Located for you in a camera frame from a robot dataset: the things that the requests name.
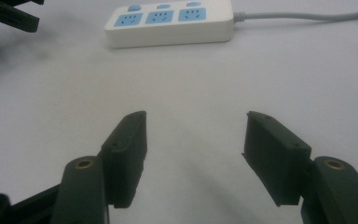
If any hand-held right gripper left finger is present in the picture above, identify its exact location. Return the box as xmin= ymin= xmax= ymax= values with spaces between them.
xmin=97 ymin=110 xmax=148 ymax=209

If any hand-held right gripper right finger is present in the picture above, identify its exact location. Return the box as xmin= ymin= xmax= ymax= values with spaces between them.
xmin=241 ymin=110 xmax=312 ymax=207

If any grey power strip cable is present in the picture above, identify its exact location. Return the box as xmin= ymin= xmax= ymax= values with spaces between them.
xmin=232 ymin=7 xmax=358 ymax=23

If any white and blue power strip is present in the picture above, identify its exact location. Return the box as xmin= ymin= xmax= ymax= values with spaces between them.
xmin=103 ymin=0 xmax=235 ymax=49

